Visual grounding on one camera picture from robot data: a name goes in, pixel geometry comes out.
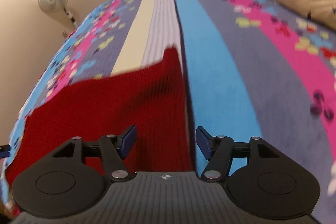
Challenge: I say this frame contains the dark red knit sweater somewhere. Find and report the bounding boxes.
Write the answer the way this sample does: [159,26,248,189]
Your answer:
[5,48,193,223]

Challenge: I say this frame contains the colourful floral bed blanket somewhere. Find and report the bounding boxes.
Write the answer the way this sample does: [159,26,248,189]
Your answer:
[1,0,335,223]

